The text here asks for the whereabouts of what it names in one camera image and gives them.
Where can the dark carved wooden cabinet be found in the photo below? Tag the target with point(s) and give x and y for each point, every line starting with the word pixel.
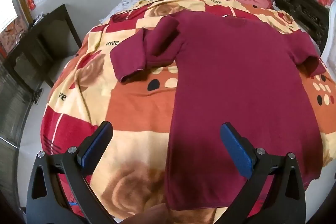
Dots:
pixel 302 6

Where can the dark wooden desk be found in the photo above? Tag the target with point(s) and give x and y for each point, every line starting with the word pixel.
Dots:
pixel 47 29

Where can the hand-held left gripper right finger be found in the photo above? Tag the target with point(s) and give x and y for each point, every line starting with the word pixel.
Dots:
pixel 236 150

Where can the white upholstered chair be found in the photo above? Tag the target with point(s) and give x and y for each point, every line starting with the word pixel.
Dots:
pixel 331 37

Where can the red wall decoration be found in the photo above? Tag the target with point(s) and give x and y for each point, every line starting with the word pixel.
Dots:
pixel 31 1

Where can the window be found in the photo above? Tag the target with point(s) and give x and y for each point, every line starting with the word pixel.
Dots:
pixel 6 6

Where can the printed fleece blanket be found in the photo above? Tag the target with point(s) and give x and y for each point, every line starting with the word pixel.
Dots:
pixel 131 108

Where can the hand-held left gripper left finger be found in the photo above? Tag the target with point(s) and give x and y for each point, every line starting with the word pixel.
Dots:
pixel 95 145

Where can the maroon sweater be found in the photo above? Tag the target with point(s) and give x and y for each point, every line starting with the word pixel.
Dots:
pixel 236 69

